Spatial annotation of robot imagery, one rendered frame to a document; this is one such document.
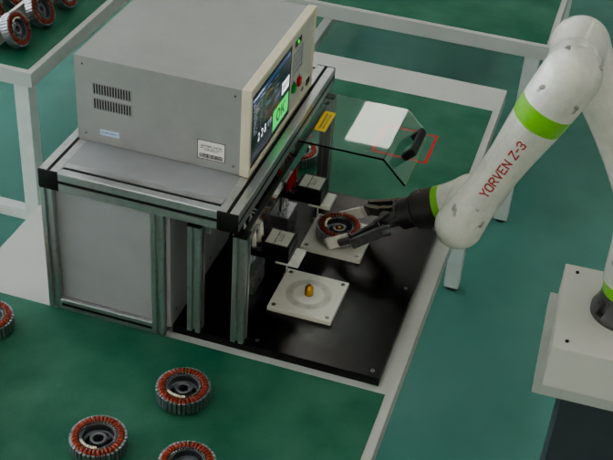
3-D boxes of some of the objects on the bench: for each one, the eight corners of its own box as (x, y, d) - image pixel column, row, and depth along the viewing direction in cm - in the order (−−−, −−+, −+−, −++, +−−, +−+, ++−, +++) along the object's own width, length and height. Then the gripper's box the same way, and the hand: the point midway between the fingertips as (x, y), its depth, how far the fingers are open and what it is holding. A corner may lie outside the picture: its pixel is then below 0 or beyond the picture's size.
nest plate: (348, 287, 266) (348, 282, 265) (330, 326, 254) (330, 321, 253) (287, 271, 269) (287, 267, 268) (266, 309, 257) (266, 305, 256)
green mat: (493, 111, 341) (493, 110, 341) (451, 221, 294) (451, 220, 293) (199, 50, 361) (199, 49, 361) (115, 143, 313) (115, 143, 313)
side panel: (170, 328, 253) (169, 208, 234) (164, 336, 251) (162, 216, 232) (56, 297, 259) (46, 179, 240) (49, 306, 257) (38, 186, 238)
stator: (366, 228, 283) (368, 215, 281) (354, 254, 274) (356, 241, 272) (323, 218, 285) (324, 206, 283) (309, 243, 276) (310, 231, 274)
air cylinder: (296, 220, 286) (297, 203, 282) (286, 237, 280) (288, 218, 277) (277, 215, 287) (278, 198, 283) (267, 232, 281) (268, 214, 278)
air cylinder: (264, 277, 267) (265, 257, 263) (254, 295, 261) (254, 276, 258) (244, 271, 268) (244, 252, 265) (233, 289, 262) (233, 271, 259)
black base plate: (441, 224, 292) (442, 216, 291) (378, 386, 242) (379, 378, 241) (268, 183, 302) (268, 176, 301) (172, 331, 252) (172, 324, 251)
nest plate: (375, 230, 285) (376, 225, 284) (359, 264, 273) (359, 260, 272) (317, 216, 288) (318, 213, 287) (299, 249, 276) (299, 245, 275)
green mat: (385, 395, 240) (385, 394, 240) (295, 632, 193) (295, 632, 192) (-15, 288, 260) (-15, 287, 260) (-186, 480, 212) (-186, 479, 212)
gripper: (410, 251, 261) (326, 270, 271) (431, 197, 279) (352, 217, 290) (397, 224, 258) (313, 245, 268) (420, 172, 276) (339, 193, 287)
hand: (339, 228), depth 278 cm, fingers closed on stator, 11 cm apart
